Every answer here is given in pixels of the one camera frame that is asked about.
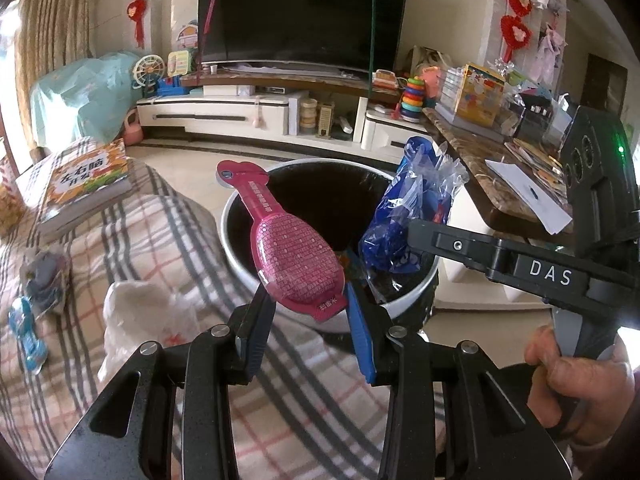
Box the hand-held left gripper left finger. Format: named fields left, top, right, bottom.
left=44, top=285, right=275, bottom=480

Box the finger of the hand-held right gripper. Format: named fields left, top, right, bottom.
left=407, top=218, right=502, bottom=282

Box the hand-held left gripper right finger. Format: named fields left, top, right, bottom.
left=345, top=282, right=573, bottom=480

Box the blue plastic bag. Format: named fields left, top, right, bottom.
left=359, top=136, right=468, bottom=273

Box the white bin with black liner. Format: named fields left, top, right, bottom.
left=220, top=157, right=441, bottom=333

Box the pink spoon-shaped packet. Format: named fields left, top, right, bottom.
left=216, top=160, right=347, bottom=323

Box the person's right forearm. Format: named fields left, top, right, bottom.
left=570, top=440, right=638, bottom=480

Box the person's right hand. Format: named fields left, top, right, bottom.
left=525, top=326, right=640, bottom=449

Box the white paper sheet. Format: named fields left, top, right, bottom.
left=484, top=157, right=573, bottom=235

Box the marble side table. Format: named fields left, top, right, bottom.
left=422, top=107, right=576, bottom=233

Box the white plastic bag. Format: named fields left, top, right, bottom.
left=99, top=280, right=201, bottom=386

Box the plaid blanket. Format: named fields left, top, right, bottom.
left=0, top=135, right=446, bottom=480

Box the yellow picture box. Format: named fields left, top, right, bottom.
left=450, top=62, right=506, bottom=128

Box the red yellow toy register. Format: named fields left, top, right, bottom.
left=374, top=69, right=401, bottom=93

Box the paper gift bag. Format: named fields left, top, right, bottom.
left=410, top=46, right=446, bottom=78

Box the bamboo steamer stack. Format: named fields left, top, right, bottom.
left=299, top=99, right=319, bottom=135

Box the white book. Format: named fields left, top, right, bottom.
left=37, top=185, right=134, bottom=241

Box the clear bag with grey item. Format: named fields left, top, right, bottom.
left=22, top=249, right=71, bottom=311

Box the small blue white packet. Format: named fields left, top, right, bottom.
left=7, top=296, right=49, bottom=375

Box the orange cover picture book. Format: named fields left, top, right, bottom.
left=15, top=139, right=129, bottom=222

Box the white tv cabinet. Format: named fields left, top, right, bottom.
left=136, top=87, right=436, bottom=151

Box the pink toy kettle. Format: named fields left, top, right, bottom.
left=124, top=110, right=143, bottom=146

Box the brown tv riser shelf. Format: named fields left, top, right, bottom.
left=180, top=71, right=401, bottom=103

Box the blue toy tray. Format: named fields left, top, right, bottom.
left=150, top=77, right=193, bottom=97

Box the clear jar of snack balls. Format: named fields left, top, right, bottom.
left=0, top=152, right=26, bottom=238

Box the black television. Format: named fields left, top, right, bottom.
left=196, top=0, right=410, bottom=72

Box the yellow toy phone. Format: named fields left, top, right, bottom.
left=167, top=50, right=193, bottom=78

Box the ferris wheel toy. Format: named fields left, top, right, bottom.
left=131, top=53, right=167, bottom=92

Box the teal dust cover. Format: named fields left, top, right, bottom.
left=29, top=51, right=146, bottom=148

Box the house shaped toy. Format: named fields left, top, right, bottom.
left=174, top=20, right=201, bottom=53

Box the beige curtain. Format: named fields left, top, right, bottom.
left=15, top=0, right=101, bottom=161

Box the rainbow stacking ring toy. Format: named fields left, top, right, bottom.
left=400, top=76, right=426, bottom=122

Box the red heart string decoration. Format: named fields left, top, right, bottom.
left=127, top=0, right=151, bottom=48
left=502, top=0, right=533, bottom=63

